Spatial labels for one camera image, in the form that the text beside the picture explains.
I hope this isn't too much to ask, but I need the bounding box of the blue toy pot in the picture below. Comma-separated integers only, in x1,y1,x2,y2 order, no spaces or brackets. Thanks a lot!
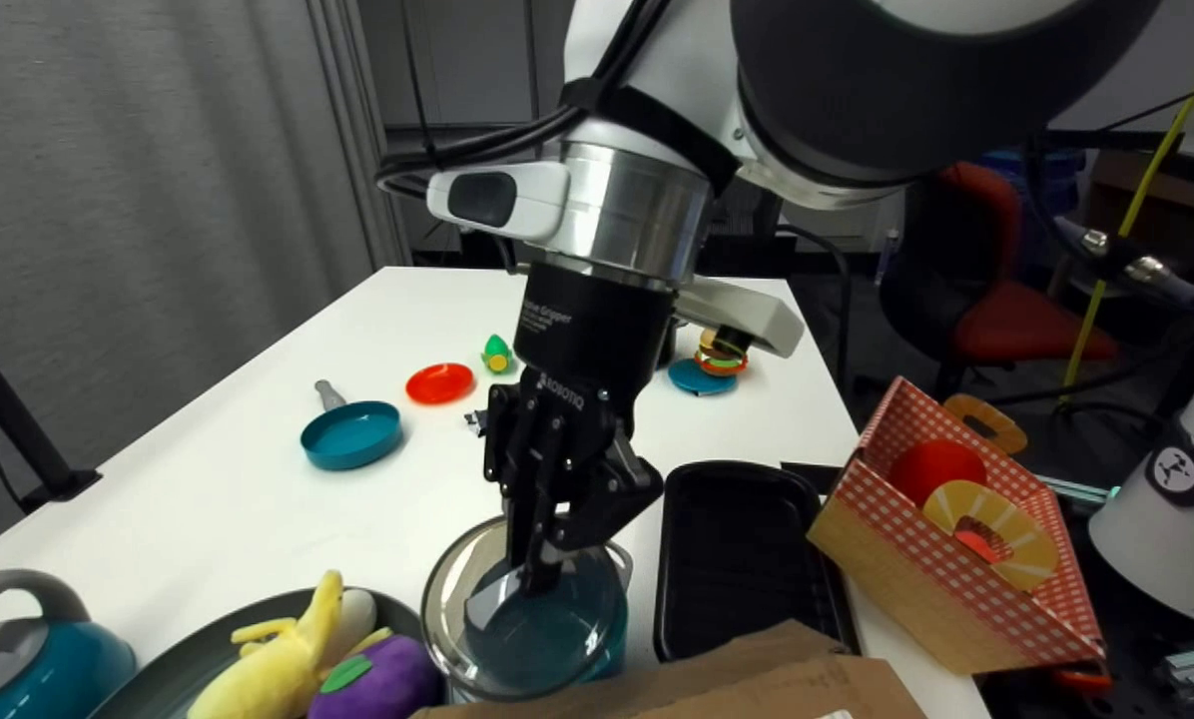
439,531,638,708

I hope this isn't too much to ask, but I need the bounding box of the black baking tray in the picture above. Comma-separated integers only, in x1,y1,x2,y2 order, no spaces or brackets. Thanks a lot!
652,461,866,667

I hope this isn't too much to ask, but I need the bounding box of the black tripod stand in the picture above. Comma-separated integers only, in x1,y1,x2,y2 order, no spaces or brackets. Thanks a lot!
0,311,110,519

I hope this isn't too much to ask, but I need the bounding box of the teal toy kettle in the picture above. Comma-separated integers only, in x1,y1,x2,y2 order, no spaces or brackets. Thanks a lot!
0,566,143,719

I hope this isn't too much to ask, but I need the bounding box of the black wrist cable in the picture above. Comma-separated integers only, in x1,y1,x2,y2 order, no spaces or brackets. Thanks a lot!
375,0,659,209

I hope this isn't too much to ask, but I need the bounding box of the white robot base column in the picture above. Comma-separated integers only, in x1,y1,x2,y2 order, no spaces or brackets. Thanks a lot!
1087,136,1194,642

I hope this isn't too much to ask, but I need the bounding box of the small red toy piece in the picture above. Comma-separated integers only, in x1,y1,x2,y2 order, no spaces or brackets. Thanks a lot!
951,519,1015,562

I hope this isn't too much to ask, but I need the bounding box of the grey curtain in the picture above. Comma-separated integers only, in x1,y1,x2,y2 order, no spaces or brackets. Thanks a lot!
0,0,417,562

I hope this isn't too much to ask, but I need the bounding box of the red office chair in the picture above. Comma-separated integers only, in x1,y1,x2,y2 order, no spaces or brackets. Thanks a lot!
879,161,1129,405

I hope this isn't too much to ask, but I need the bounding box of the dark round plate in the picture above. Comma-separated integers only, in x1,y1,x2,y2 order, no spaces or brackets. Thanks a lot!
90,586,452,719

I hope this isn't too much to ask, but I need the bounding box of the purple plush eggplant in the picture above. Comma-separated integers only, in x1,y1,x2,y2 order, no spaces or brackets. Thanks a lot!
304,631,447,719

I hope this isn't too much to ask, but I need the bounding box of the yellow plush banana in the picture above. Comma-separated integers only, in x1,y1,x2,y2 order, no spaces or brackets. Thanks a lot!
183,566,400,719

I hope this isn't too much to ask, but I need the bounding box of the yellow toy pineapple ring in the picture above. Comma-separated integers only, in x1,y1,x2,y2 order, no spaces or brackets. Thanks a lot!
923,478,1067,598

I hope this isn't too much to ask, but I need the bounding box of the teal toy frying pan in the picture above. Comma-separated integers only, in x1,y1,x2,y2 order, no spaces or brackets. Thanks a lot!
296,374,407,474

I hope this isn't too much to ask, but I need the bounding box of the toy burger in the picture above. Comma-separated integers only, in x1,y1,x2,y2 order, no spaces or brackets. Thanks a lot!
695,322,755,383

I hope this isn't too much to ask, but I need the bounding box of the orange toy plate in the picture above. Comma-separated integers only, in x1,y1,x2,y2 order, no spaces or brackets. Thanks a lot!
405,361,485,413

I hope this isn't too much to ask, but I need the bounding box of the yellow cable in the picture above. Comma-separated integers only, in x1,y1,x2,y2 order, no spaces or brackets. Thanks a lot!
1059,25,1194,395

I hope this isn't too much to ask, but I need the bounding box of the thick black cable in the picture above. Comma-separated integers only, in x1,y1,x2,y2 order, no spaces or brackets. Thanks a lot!
1019,132,1194,321

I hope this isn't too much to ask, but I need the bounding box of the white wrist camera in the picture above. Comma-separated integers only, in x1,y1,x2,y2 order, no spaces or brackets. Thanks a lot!
685,272,813,361

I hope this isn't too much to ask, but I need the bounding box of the white plush vegetable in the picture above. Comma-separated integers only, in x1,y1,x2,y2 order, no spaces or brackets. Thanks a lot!
332,586,385,652

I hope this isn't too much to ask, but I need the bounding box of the red toy cup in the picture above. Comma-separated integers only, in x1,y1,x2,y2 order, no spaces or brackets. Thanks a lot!
884,435,996,517

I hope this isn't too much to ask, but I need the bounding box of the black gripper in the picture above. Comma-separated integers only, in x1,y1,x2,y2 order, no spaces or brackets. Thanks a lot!
481,254,686,598

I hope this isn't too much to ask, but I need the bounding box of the red checkered cardboard box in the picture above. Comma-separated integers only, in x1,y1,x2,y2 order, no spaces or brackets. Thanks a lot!
807,374,1113,684

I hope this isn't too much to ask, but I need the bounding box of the small teal plate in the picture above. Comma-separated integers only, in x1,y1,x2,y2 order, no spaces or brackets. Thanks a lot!
669,354,747,405

